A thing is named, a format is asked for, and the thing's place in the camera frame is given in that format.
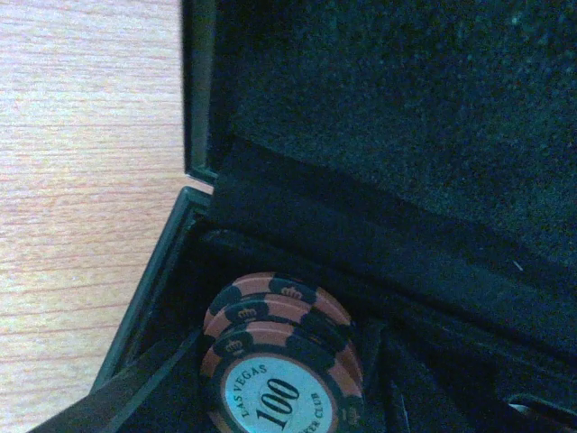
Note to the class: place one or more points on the brown short stack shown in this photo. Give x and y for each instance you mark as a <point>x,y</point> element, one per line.
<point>280,358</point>

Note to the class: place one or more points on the black poker set case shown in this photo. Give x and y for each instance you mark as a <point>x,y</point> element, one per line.
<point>417,159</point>

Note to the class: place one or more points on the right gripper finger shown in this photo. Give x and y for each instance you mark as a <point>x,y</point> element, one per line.
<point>117,397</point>

